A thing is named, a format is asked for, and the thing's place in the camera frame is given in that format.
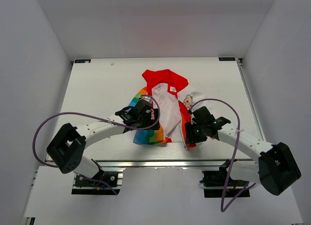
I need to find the aluminium table front rail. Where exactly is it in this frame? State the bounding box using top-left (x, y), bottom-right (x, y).
top-left (92, 159), bottom-right (246, 169)

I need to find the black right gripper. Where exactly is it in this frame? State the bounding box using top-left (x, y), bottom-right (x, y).
top-left (184, 121), bottom-right (207, 145)

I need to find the blue label sticker left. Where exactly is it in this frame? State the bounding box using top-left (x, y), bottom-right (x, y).
top-left (74, 59), bottom-right (91, 64)

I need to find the colourful red white kids jacket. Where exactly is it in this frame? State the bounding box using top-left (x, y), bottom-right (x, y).
top-left (129, 69), bottom-right (196, 149)

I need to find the blue label sticker right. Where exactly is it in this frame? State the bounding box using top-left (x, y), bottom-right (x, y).
top-left (218, 57), bottom-right (236, 61)

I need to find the aluminium table right rail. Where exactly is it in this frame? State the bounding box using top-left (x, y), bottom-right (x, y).
top-left (237, 58), bottom-right (276, 167)

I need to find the aluminium table rail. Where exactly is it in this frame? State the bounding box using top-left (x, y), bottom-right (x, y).
top-left (237, 58), bottom-right (276, 167)
top-left (92, 159), bottom-right (246, 169)

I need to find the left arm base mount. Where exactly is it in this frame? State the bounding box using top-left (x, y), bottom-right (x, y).
top-left (71, 163), bottom-right (123, 196)

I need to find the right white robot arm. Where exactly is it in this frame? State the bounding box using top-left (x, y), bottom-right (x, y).
top-left (185, 106), bottom-right (301, 195)

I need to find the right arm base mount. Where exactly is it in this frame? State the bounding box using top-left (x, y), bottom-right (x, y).
top-left (199, 159), bottom-right (246, 198)

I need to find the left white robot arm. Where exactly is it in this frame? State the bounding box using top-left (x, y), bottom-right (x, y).
top-left (47, 99), bottom-right (161, 186)

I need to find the blue label sticker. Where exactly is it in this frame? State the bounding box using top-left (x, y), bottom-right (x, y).
top-left (74, 59), bottom-right (91, 64)
top-left (218, 57), bottom-right (236, 61)

